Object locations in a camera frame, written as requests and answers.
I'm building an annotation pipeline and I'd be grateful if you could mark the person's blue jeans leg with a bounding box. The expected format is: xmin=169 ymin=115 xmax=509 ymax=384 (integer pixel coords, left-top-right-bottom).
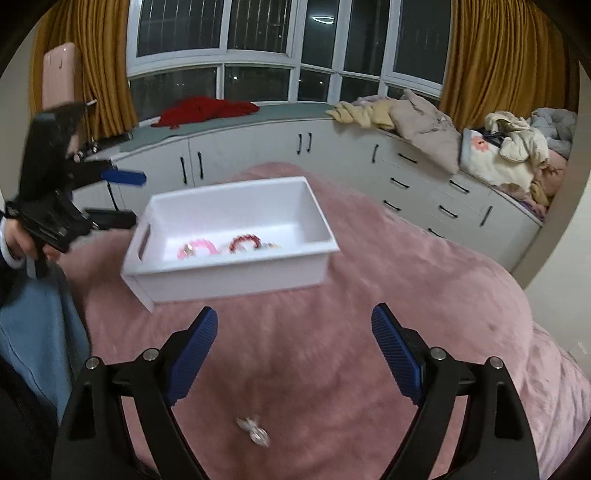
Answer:
xmin=0 ymin=263 xmax=90 ymax=425

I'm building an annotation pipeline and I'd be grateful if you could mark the pink bead bracelet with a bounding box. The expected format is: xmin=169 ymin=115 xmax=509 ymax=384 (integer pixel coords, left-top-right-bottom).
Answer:
xmin=178 ymin=237 xmax=220 ymax=260

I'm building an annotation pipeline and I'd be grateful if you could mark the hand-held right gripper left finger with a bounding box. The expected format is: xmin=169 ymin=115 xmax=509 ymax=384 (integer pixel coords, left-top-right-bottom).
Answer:
xmin=52 ymin=306 xmax=219 ymax=480

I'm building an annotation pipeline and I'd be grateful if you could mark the red bead bracelet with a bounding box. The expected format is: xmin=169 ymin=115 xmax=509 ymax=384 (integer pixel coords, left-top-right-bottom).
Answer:
xmin=228 ymin=234 xmax=263 ymax=254

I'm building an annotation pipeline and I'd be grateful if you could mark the white window seat cabinet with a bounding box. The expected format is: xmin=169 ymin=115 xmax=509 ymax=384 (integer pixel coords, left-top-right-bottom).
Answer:
xmin=85 ymin=104 xmax=546 ymax=273

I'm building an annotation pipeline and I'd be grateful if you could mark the pink folded cloth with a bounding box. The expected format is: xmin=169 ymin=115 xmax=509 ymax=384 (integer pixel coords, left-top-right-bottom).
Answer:
xmin=531 ymin=152 xmax=568 ymax=208

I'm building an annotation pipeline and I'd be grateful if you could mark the pink plush blanket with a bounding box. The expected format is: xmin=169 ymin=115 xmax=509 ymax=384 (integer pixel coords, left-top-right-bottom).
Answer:
xmin=60 ymin=161 xmax=591 ymax=480

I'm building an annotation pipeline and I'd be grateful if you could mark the pale yellow garment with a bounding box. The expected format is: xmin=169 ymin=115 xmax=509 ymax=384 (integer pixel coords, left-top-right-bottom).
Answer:
xmin=326 ymin=96 xmax=402 ymax=131

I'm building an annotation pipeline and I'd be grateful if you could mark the grey blue duvet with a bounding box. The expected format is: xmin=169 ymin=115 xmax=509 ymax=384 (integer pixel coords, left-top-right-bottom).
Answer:
xmin=530 ymin=107 xmax=579 ymax=155

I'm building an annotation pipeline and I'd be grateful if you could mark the cream crumpled cloth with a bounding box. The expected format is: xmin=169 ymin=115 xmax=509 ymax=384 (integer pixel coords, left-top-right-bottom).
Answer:
xmin=484 ymin=111 xmax=549 ymax=171

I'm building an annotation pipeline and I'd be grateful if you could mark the beige garment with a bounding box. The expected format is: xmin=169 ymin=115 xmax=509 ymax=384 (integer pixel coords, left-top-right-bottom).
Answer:
xmin=390 ymin=89 xmax=462 ymax=175

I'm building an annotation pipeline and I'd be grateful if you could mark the person's left hand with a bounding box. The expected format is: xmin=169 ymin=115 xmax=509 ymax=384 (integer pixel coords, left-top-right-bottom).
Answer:
xmin=2 ymin=217 xmax=61 ymax=264

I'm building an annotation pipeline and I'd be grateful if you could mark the white plastic storage box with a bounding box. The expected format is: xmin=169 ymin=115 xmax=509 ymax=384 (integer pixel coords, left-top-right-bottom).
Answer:
xmin=121 ymin=176 xmax=341 ymax=313

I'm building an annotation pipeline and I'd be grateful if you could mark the flower print cream pillow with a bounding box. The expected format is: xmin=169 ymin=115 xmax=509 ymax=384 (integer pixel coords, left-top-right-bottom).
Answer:
xmin=459 ymin=128 xmax=536 ymax=188

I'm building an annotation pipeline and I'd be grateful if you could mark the person's dark clothing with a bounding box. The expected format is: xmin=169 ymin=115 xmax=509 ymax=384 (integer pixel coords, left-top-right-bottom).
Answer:
xmin=0 ymin=360 xmax=63 ymax=480

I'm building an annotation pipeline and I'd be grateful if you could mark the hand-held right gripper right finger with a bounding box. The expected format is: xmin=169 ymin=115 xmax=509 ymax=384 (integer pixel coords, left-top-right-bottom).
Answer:
xmin=370 ymin=302 xmax=540 ymax=480

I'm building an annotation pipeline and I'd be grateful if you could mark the person's left forearm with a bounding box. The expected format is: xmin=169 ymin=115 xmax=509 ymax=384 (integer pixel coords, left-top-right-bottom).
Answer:
xmin=0 ymin=217 xmax=26 ymax=282

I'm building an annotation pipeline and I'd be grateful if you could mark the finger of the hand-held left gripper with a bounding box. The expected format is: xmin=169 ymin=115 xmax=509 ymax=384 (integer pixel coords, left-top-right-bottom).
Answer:
xmin=69 ymin=159 xmax=146 ymax=188
xmin=85 ymin=210 xmax=137 ymax=230

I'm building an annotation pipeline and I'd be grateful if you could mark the silver flower brooch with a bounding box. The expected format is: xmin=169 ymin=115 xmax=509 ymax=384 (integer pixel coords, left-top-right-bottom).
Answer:
xmin=235 ymin=415 xmax=271 ymax=448

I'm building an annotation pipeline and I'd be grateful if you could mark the mustard yellow curtain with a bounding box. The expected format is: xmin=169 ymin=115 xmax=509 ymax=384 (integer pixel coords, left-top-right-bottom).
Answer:
xmin=438 ymin=0 xmax=580 ymax=118
xmin=28 ymin=0 xmax=139 ymax=139

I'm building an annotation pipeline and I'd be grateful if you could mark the red cloth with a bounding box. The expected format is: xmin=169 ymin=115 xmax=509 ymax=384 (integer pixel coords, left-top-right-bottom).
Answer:
xmin=151 ymin=96 xmax=260 ymax=130

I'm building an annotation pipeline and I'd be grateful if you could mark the white framed bay window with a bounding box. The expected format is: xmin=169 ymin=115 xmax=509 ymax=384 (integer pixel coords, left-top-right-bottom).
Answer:
xmin=126 ymin=0 xmax=455 ymax=127

